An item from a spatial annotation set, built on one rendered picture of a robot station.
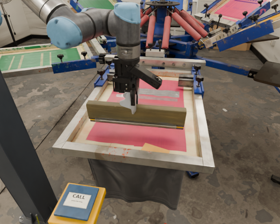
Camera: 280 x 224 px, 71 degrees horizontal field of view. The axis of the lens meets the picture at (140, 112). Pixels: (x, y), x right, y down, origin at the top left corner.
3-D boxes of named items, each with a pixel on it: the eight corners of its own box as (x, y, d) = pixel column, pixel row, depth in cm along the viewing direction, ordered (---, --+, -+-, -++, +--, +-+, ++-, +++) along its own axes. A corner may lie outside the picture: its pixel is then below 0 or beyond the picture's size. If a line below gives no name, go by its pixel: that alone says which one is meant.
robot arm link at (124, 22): (119, 1, 60) (145, 2, 57) (121, 38, 66) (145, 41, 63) (105, 4, 54) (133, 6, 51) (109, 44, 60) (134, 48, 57)
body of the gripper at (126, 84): (118, 83, 75) (116, 52, 68) (141, 85, 74) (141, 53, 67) (113, 94, 69) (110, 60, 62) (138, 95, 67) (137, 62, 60)
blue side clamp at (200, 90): (202, 102, 107) (204, 91, 103) (192, 102, 108) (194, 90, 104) (197, 78, 131) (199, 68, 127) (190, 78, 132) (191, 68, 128)
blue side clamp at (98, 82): (103, 94, 114) (102, 83, 110) (95, 94, 115) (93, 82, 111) (116, 73, 138) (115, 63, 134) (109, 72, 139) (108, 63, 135)
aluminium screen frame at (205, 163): (212, 174, 68) (215, 167, 65) (54, 154, 75) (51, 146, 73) (196, 76, 131) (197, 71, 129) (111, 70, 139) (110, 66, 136)
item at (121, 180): (178, 212, 100) (191, 154, 76) (94, 199, 106) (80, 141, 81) (178, 206, 103) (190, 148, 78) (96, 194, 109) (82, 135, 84)
